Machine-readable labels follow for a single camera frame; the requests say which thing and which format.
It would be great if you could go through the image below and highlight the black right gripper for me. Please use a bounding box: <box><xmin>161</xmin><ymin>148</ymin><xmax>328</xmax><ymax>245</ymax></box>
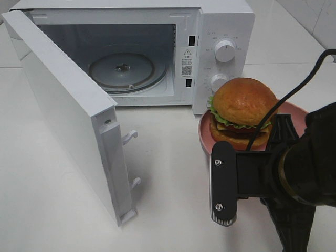
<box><xmin>260</xmin><ymin>114</ymin><xmax>315</xmax><ymax>252</ymax></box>

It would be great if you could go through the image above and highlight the white lower timer knob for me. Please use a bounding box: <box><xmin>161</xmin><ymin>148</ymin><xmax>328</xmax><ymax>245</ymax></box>
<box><xmin>210</xmin><ymin>74</ymin><xmax>229</xmax><ymax>93</ymax></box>

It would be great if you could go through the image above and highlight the white microwave door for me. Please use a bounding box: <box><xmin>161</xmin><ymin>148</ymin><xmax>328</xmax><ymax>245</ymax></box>
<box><xmin>3</xmin><ymin>10</ymin><xmax>141</xmax><ymax>226</ymax></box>

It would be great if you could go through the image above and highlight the burger with lettuce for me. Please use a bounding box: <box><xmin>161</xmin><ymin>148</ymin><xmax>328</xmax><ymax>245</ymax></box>
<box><xmin>208</xmin><ymin>78</ymin><xmax>278</xmax><ymax>151</ymax></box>

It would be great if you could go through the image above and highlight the white microwave oven body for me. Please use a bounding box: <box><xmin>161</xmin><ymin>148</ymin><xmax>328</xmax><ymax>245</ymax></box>
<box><xmin>9</xmin><ymin>8</ymin><xmax>255</xmax><ymax>114</ymax></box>

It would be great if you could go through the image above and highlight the pink round plate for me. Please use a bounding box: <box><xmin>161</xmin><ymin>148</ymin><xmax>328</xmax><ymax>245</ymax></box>
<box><xmin>198</xmin><ymin>102</ymin><xmax>308</xmax><ymax>157</ymax></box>

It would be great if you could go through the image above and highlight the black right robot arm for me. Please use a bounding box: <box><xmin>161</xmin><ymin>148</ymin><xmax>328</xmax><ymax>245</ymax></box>
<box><xmin>261</xmin><ymin>103</ymin><xmax>335</xmax><ymax>207</ymax></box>

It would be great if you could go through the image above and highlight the white upper power knob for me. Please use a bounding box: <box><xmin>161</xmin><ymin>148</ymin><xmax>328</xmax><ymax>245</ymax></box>
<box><xmin>214</xmin><ymin>39</ymin><xmax>236</xmax><ymax>62</ymax></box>

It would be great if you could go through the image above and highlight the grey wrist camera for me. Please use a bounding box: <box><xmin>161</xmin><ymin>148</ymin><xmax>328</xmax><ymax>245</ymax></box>
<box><xmin>209</xmin><ymin>141</ymin><xmax>271</xmax><ymax>227</ymax></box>

